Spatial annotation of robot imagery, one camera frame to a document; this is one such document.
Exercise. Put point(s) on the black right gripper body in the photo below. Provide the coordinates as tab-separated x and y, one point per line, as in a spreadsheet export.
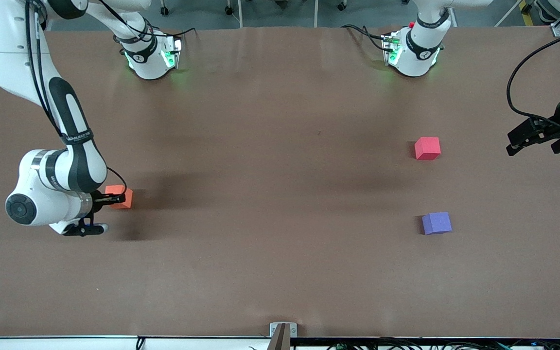
98	199

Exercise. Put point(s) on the orange cube block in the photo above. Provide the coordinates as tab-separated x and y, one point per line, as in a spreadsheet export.
129	200

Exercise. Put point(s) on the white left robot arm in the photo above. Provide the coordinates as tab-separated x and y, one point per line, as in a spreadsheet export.
418	48

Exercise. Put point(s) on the red cube block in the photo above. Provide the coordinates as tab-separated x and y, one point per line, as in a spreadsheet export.
427	148

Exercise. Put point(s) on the purple cube block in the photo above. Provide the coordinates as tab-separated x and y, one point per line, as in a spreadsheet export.
436	223

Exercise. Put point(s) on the white table edge strip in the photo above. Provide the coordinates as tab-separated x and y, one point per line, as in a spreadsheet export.
42	344

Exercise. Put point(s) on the brown table cover sheet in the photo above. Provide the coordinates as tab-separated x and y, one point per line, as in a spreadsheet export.
260	267

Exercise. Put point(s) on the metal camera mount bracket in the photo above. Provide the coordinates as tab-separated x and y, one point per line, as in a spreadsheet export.
282	335

